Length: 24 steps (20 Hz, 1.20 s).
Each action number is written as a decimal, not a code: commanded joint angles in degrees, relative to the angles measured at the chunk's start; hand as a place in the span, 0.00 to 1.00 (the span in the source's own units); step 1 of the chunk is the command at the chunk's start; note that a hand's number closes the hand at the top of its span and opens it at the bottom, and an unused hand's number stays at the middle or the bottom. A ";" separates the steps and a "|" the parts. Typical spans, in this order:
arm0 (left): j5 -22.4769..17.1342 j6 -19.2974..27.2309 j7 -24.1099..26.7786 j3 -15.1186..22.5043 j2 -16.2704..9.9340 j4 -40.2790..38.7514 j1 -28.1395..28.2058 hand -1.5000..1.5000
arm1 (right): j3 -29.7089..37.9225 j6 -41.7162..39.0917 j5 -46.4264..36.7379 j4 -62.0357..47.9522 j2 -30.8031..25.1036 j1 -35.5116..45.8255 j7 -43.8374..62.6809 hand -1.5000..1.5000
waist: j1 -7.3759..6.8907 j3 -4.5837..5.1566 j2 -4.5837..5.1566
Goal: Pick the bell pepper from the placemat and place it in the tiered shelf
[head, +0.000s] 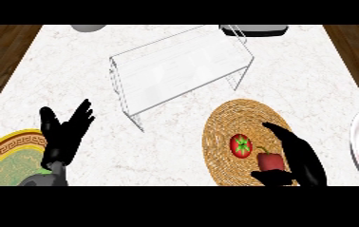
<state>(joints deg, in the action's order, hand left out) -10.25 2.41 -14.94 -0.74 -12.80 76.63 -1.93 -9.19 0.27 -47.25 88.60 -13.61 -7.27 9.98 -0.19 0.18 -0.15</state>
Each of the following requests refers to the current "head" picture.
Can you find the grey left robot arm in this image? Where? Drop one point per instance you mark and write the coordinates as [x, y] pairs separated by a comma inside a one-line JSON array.
[[47, 177]]

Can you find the dark grey appliance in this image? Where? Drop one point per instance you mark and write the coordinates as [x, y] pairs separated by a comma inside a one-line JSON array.
[[255, 30]]

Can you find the red bell pepper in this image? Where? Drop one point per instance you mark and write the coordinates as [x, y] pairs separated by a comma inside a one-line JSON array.
[[271, 160]]

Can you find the yellow and green patterned plate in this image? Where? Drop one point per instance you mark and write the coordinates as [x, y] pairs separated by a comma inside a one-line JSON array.
[[19, 161]]

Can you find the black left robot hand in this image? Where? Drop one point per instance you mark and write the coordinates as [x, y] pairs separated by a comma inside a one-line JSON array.
[[63, 136]]

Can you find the round woven wicker placemat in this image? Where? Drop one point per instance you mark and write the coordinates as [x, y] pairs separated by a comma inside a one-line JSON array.
[[234, 142]]

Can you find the red tomato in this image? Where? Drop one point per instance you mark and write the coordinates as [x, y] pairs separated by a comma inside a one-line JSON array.
[[242, 146]]

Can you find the grey round bowl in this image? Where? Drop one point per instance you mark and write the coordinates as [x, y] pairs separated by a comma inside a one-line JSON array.
[[88, 28]]

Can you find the white plate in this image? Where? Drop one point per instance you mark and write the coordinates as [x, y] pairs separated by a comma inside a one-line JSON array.
[[355, 142]]

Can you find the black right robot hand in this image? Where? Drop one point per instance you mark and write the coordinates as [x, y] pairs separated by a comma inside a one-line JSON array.
[[299, 161]]

